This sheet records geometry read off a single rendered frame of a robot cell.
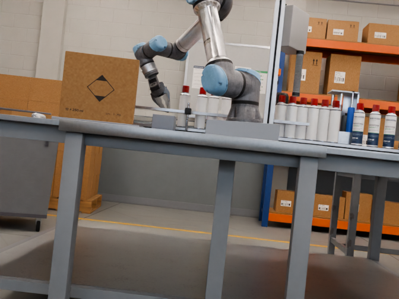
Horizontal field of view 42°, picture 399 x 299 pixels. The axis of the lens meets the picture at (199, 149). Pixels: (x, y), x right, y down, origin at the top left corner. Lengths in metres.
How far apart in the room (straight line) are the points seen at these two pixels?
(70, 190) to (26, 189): 2.52
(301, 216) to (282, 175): 5.15
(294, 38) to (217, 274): 1.13
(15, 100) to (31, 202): 1.83
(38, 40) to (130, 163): 2.11
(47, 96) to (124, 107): 3.71
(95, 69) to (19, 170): 2.25
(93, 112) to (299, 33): 1.01
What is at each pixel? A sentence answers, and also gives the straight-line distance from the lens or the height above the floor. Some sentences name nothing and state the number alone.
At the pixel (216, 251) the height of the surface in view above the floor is 0.41.
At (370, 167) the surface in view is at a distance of 2.00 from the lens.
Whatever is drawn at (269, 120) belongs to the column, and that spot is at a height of 0.94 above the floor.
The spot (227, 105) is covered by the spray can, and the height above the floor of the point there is 1.01.
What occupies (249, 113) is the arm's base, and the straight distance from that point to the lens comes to 2.13.
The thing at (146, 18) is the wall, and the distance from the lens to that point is 7.32.
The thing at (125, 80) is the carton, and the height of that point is 1.03.
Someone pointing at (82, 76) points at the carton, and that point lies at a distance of 2.19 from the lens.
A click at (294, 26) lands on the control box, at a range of 2.47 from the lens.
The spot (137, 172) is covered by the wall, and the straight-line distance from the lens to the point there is 7.09.
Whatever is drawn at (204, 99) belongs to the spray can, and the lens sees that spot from 2.53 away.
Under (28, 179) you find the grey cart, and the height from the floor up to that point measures 0.42.
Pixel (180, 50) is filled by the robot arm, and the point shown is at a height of 1.25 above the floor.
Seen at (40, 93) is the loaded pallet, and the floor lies 1.23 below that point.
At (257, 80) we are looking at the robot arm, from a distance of 2.18.
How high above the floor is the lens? 0.76
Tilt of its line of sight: 1 degrees up
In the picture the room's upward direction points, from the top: 6 degrees clockwise
